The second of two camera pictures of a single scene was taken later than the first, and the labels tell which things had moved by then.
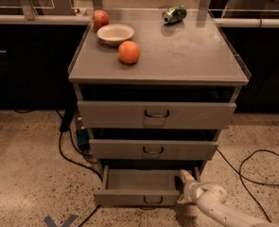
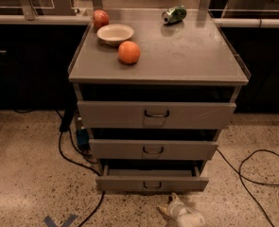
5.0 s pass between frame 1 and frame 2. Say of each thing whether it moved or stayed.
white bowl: stayed
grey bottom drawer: moved
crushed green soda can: stayed
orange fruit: stayed
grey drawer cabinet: stayed
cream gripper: moved
